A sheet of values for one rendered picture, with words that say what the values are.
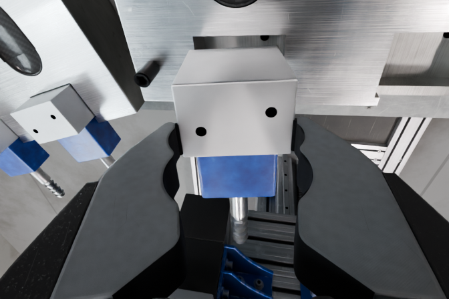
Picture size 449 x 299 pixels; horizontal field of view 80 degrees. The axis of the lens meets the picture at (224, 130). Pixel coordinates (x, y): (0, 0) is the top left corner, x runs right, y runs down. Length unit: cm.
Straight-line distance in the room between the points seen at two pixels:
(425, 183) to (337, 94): 156
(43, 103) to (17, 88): 6
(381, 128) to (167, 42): 100
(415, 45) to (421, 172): 146
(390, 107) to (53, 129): 31
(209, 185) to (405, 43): 15
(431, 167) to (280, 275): 121
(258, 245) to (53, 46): 48
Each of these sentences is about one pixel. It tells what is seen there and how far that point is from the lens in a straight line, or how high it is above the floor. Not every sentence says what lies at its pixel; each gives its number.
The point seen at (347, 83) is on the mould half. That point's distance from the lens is 18.
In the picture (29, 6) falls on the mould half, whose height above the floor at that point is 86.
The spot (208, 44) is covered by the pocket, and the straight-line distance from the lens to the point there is 20.
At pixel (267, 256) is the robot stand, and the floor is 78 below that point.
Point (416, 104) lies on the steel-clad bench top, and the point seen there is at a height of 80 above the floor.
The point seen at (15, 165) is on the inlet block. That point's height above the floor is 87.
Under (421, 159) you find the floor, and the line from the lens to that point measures 159.
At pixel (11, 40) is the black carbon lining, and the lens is 30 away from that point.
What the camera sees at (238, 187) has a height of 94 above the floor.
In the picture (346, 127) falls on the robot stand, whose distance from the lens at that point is 108.
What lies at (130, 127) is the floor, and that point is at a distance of 152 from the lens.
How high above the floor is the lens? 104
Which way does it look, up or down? 50 degrees down
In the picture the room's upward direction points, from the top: 166 degrees counter-clockwise
